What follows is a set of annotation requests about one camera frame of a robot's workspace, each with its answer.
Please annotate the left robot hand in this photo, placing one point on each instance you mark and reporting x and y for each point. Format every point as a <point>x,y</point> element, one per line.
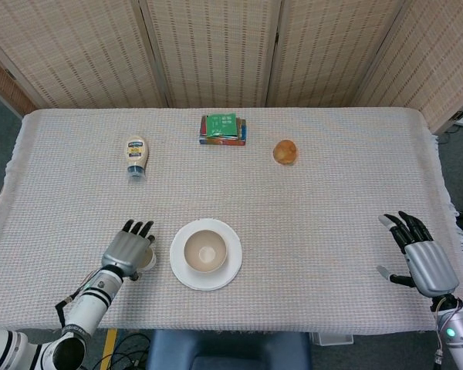
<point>127,250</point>

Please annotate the beige woven screen panel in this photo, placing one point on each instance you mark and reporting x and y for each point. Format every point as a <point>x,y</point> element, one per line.
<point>73,54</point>
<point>332,50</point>
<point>436,58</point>
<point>212,50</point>

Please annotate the beige bowl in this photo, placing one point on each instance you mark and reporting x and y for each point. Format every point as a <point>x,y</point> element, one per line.
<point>205,250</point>

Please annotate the green book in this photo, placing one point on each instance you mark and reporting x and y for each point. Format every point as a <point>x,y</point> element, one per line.
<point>222,124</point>

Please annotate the white woven tablecloth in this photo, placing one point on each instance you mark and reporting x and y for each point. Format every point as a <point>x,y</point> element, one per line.
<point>312,212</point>

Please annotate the brown woven screen panel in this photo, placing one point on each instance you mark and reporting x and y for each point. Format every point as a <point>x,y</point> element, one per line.
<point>4,83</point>

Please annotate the blue padded chair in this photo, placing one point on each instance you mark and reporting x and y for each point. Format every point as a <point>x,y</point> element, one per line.
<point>227,350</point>

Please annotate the colourful blue-edged book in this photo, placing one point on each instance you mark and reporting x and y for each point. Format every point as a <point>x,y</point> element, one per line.
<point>222,142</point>

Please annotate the mayonnaise squeeze bottle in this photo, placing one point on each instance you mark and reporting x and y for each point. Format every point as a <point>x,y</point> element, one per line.
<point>137,152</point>

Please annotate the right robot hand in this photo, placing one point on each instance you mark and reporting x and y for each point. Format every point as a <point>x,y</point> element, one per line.
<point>432,268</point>

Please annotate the white paper cup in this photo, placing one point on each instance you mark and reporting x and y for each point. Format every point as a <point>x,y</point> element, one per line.
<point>150,260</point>

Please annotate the round bread bun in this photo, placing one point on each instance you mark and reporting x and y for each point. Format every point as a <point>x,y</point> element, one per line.
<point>285,152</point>

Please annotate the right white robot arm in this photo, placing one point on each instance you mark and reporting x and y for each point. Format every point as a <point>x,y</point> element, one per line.
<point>461,339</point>

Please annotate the white box under table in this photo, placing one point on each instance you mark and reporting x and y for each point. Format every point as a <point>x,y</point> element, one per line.
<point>332,338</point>

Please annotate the white paper plate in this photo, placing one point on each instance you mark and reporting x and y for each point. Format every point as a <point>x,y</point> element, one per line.
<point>206,281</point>

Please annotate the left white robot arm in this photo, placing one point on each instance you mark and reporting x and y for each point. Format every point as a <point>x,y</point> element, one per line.
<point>85,308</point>

